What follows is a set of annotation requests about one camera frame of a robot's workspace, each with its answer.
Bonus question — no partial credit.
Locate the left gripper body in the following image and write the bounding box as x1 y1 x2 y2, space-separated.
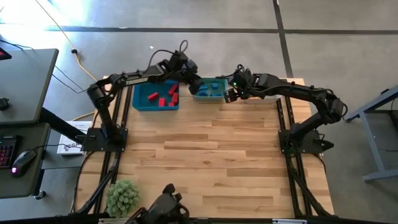
177 60 203 83

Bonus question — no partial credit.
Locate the white booklet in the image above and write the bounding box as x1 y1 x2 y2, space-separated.
57 120 93 156

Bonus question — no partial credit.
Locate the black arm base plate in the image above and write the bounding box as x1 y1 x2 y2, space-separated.
81 126 129 152
278 128 325 156

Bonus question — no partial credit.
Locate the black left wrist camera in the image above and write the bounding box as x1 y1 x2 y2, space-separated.
169 50 190 70

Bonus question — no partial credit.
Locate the black frame beam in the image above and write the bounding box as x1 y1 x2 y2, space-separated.
0 213 398 224

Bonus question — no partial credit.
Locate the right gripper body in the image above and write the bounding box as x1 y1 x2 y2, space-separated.
223 88 247 104

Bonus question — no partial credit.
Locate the teal plastic bin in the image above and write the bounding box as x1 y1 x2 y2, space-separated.
191 77 229 103

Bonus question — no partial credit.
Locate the yellow floor cable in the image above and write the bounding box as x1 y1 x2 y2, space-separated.
33 0 100 122

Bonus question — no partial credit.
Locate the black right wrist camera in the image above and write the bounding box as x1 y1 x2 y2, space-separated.
230 70 253 90

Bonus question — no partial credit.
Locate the black frame rail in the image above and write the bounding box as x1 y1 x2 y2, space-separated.
275 77 335 218
70 77 133 218

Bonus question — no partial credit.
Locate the black backlit keyboard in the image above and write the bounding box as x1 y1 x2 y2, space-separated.
0 134 19 170

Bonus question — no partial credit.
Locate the white plastic bin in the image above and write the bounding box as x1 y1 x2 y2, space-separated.
244 93 283 105

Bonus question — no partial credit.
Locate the grey metal table frame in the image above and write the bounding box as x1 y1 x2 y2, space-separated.
343 85 398 183

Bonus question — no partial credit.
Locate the black desk leg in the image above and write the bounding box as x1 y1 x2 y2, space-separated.
39 107 86 144

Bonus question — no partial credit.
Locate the black computer mouse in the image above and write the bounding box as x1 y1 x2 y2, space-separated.
11 149 37 179

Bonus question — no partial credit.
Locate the blue plastic bin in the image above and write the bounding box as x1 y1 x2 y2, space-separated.
132 79 180 112

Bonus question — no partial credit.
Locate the green artificial plant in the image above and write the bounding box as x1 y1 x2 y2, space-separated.
105 179 141 218

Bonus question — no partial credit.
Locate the dark grey desk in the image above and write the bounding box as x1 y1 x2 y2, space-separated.
0 123 51 200

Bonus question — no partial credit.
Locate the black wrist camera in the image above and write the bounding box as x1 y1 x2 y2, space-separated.
169 50 190 70
230 70 253 90

